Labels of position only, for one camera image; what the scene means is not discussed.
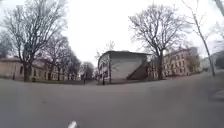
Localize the thin bare tree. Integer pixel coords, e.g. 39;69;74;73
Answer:
181;0;224;78

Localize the dark post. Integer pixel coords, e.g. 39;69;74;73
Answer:
101;74;106;86

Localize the grey asphalt road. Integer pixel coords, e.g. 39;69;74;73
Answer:
0;70;224;128

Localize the low yellow building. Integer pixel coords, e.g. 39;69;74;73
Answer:
0;57;81;82

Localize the white building with dark roof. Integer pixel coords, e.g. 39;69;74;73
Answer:
97;50;152;84

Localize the multi-storey pale building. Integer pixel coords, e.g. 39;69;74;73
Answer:
148;47;202;79

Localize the large bare tree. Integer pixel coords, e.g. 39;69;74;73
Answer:
128;3;188;81
0;0;68;83

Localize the row of bare trees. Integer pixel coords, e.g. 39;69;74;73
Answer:
39;34;96;82

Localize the robot's own part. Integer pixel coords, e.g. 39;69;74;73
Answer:
67;120;79;128

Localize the small bare tree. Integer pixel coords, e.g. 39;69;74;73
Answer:
94;39;116;84

